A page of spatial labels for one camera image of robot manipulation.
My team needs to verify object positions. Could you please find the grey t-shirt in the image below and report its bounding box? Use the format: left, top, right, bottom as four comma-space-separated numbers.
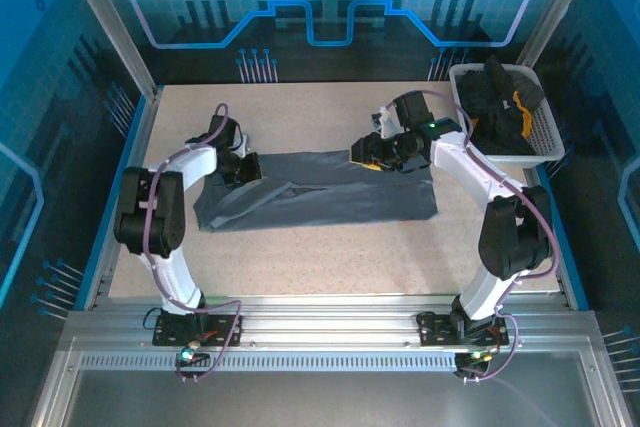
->
192, 148, 440, 233

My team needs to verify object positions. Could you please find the pile of black clothes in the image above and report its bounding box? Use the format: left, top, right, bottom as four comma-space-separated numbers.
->
456, 55, 547, 158

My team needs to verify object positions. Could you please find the orange garment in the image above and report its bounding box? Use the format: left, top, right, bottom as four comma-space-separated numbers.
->
511, 90, 533, 140

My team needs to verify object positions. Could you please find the blue table edge strip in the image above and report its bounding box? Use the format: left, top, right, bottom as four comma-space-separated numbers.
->
73, 92, 152, 311

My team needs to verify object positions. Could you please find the white perforated plastic basket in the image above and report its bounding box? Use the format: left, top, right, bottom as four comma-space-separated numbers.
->
448, 62, 567, 169

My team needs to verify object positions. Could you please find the small lit circuit board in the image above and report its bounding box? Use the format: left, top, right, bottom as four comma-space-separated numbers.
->
453, 349, 495, 374
180, 341, 212, 364

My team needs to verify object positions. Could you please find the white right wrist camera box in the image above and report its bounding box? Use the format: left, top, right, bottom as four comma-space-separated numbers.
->
370, 105, 400, 140

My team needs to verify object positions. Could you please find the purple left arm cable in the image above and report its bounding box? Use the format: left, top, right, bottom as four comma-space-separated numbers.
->
141, 102, 244, 384

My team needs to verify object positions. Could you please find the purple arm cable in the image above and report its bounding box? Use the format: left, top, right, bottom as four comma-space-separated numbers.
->
382, 89, 562, 384
141, 102, 244, 384

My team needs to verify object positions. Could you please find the aluminium frame beam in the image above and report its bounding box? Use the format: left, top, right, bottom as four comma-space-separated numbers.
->
63, 290, 604, 351

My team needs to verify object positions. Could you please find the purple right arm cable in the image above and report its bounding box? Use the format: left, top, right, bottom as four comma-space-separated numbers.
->
382, 89, 562, 384

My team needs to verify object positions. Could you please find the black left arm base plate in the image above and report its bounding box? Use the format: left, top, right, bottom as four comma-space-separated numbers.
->
151, 308, 245, 349

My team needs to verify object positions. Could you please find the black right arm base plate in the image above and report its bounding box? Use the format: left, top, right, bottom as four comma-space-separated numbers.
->
416, 310, 510, 349

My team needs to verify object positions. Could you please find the aluminium frame post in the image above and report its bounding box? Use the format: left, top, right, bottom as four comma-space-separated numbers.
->
55, 0, 164, 101
516, 0, 604, 71

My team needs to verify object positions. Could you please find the slotted aluminium cable duct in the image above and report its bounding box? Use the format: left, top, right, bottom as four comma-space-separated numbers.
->
78, 350, 464, 374

